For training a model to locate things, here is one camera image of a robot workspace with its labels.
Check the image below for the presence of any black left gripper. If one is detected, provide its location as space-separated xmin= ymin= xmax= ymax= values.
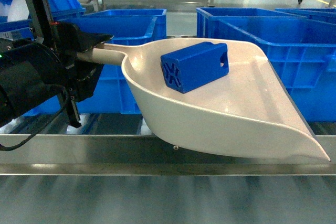
xmin=25 ymin=0 xmax=113 ymax=127

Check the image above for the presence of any blue plastic block part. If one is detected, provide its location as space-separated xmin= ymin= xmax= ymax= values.
xmin=160 ymin=42 xmax=229 ymax=94

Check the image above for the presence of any beige plastic dustpan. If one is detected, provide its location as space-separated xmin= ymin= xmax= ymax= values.
xmin=77 ymin=38 xmax=330 ymax=162

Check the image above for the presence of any blue bin front left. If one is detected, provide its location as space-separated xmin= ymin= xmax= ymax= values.
xmin=26 ymin=15 xmax=158 ymax=116

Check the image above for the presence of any blue bin rear left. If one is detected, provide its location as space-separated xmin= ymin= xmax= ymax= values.
xmin=83 ymin=9 xmax=167 ymax=39

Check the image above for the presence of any white curved sheet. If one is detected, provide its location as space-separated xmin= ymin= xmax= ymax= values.
xmin=7 ymin=0 xmax=29 ymax=22

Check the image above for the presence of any blue bin rear right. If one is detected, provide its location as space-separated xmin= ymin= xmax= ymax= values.
xmin=196 ymin=7 xmax=305 ymax=38

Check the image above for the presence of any blue bin front right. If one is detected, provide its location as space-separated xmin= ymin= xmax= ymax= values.
xmin=211 ymin=17 xmax=335 ymax=122

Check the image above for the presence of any blue bin far right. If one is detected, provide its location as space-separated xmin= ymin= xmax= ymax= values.
xmin=275 ymin=8 xmax=335 ymax=24

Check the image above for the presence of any black cable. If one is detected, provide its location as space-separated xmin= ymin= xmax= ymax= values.
xmin=0 ymin=84 xmax=70 ymax=152

